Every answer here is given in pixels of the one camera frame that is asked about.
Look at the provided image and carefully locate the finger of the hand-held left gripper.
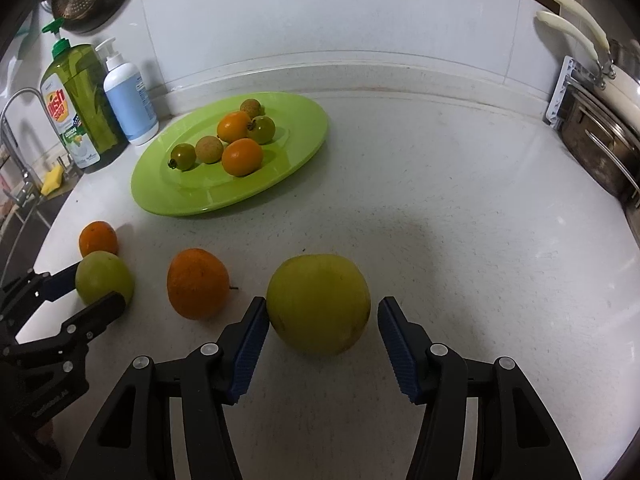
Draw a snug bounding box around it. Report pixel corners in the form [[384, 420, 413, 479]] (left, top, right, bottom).
[[0, 292, 127, 366], [0, 259, 85, 333]]

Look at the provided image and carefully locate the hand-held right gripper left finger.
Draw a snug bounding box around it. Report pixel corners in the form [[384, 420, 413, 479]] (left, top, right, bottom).
[[65, 296, 271, 480]]

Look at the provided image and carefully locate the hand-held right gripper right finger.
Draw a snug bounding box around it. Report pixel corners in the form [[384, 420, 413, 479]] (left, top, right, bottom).
[[377, 296, 583, 480]]

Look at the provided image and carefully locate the green apple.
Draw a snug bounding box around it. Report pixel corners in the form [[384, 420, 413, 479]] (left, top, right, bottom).
[[75, 251, 135, 307]]

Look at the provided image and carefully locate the large yellow-green apple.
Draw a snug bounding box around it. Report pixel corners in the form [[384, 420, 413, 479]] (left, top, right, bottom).
[[266, 254, 372, 356]]

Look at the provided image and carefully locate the green plate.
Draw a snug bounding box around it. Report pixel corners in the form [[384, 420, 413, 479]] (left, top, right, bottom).
[[131, 91, 329, 217]]

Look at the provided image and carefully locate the green tomato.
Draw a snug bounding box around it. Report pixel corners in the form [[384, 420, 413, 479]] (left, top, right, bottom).
[[168, 143, 197, 171], [248, 115, 277, 143]]

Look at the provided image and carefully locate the mandarin orange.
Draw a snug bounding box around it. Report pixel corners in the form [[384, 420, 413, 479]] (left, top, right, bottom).
[[166, 248, 239, 320], [221, 138, 264, 177], [78, 221, 119, 257], [216, 111, 252, 143]]

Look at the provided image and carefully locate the steel sink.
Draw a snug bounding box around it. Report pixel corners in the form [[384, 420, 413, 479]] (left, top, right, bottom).
[[0, 185, 56, 281]]

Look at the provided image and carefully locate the slim gooseneck faucet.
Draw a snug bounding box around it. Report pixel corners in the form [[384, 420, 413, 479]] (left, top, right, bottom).
[[0, 87, 48, 206]]

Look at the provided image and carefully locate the yellow sponge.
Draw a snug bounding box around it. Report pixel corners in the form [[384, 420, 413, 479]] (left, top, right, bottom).
[[40, 165, 66, 197]]

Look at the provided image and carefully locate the green dish soap bottle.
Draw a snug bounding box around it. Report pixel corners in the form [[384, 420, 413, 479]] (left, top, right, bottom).
[[40, 17, 128, 174]]

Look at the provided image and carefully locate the white pump bottle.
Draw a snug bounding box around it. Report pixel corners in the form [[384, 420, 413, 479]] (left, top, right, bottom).
[[95, 37, 160, 146]]

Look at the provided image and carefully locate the stainless steel pot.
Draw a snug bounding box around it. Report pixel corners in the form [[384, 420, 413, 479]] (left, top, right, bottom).
[[624, 200, 640, 253], [557, 85, 640, 211]]

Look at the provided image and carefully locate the cream saucepan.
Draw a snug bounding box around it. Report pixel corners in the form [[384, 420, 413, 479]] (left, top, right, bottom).
[[550, 0, 640, 91], [536, 10, 640, 131]]

